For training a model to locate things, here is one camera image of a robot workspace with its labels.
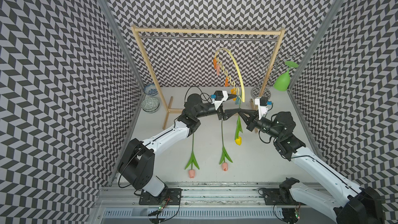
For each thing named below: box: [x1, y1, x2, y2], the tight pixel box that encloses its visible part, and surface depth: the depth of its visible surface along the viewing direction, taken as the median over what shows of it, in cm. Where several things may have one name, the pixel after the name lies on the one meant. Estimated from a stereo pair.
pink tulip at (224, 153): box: [219, 119, 233, 172], surface depth 88 cm
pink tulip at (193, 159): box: [184, 132, 200, 179], surface depth 84 cm
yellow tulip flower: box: [234, 103, 244, 146], surface depth 75 cm
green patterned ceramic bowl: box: [140, 97, 160, 114], surface depth 107 cm
